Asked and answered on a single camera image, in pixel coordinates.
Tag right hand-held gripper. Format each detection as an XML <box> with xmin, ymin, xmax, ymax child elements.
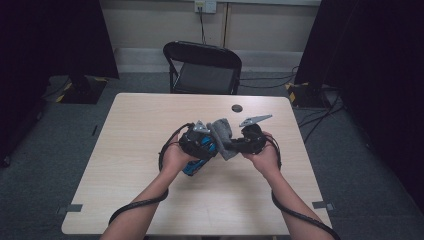
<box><xmin>230</xmin><ymin>114</ymin><xmax>273</xmax><ymax>155</ymax></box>

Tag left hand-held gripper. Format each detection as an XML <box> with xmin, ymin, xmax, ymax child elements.
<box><xmin>178</xmin><ymin>119</ymin><xmax>218</xmax><ymax>160</ymax></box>

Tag blue toy car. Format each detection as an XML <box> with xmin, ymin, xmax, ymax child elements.
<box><xmin>181</xmin><ymin>134</ymin><xmax>218</xmax><ymax>177</ymax></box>

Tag grey towel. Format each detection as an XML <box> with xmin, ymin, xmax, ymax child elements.
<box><xmin>206</xmin><ymin>118</ymin><xmax>240</xmax><ymax>162</ymax></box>

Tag person's right hand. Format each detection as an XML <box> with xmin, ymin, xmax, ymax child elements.
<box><xmin>243</xmin><ymin>131</ymin><xmax>280</xmax><ymax>180</ymax></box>

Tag person's left hand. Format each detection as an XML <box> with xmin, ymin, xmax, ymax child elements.
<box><xmin>161</xmin><ymin>133</ymin><xmax>198</xmax><ymax>175</ymax></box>

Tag black folding chair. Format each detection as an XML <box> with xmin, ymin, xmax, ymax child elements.
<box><xmin>162</xmin><ymin>40</ymin><xmax>243</xmax><ymax>95</ymax></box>

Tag black stand base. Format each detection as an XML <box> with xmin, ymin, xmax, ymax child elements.
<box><xmin>284</xmin><ymin>81</ymin><xmax>332</xmax><ymax>109</ymax></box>
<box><xmin>55</xmin><ymin>74</ymin><xmax>109</xmax><ymax>105</ymax></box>

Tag grey tape strip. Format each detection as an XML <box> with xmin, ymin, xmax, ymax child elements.
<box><xmin>311</xmin><ymin>200</ymin><xmax>335</xmax><ymax>212</ymax></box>
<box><xmin>56</xmin><ymin>203</ymin><xmax>84</xmax><ymax>215</ymax></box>

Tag black curtain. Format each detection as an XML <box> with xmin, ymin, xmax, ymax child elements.
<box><xmin>0</xmin><ymin>0</ymin><xmax>120</xmax><ymax>168</ymax></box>
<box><xmin>293</xmin><ymin>0</ymin><xmax>424</xmax><ymax>214</ymax></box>

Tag black floor cables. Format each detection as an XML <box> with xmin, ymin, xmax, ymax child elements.
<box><xmin>239</xmin><ymin>65</ymin><xmax>299</xmax><ymax>90</ymax></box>
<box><xmin>298</xmin><ymin>89</ymin><xmax>345</xmax><ymax>144</ymax></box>

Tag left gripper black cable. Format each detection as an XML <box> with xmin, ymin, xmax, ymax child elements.
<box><xmin>108</xmin><ymin>122</ymin><xmax>194</xmax><ymax>226</ymax></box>

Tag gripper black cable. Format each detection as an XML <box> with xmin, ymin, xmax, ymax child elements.
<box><xmin>264</xmin><ymin>134</ymin><xmax>342</xmax><ymax>240</ymax></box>
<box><xmin>108</xmin><ymin>122</ymin><xmax>194</xmax><ymax>226</ymax></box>

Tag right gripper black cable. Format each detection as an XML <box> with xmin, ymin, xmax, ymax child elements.
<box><xmin>264</xmin><ymin>134</ymin><xmax>342</xmax><ymax>240</ymax></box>

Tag wall conduit pipe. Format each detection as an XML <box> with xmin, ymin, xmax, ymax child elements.
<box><xmin>222</xmin><ymin>2</ymin><xmax>231</xmax><ymax>48</ymax></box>

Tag black socket cable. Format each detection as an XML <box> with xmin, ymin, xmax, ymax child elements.
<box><xmin>198</xmin><ymin>6</ymin><xmax>207</xmax><ymax>45</ymax></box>

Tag white wall socket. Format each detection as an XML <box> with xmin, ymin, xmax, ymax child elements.
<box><xmin>194</xmin><ymin>0</ymin><xmax>218</xmax><ymax>14</ymax></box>

